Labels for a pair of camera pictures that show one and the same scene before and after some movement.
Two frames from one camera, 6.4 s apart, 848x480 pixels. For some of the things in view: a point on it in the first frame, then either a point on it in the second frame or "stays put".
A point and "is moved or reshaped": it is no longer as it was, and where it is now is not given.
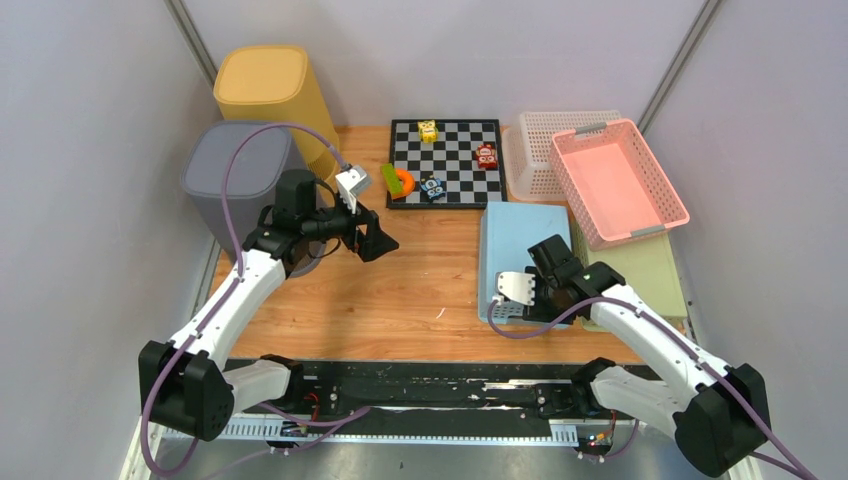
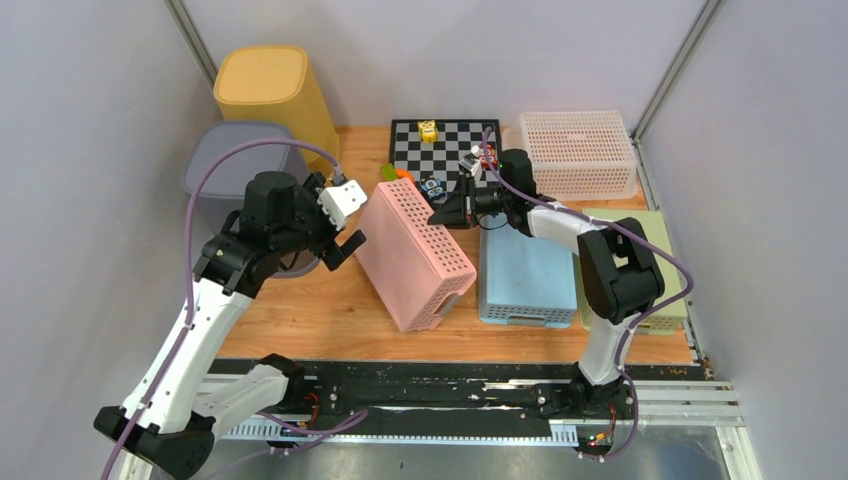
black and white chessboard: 451,159 stays put
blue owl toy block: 435,188 stays put
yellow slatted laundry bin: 263,84 stays put
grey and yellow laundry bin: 230,170 stays put
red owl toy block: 486,156 stays put
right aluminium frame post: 686,48 stays put
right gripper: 540,312 to 458,211
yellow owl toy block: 428,131 stays put
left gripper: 374,242 to 309,201
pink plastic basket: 615,183 to 413,264
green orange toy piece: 407,181 stays put
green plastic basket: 648,263 is moved or reshaped
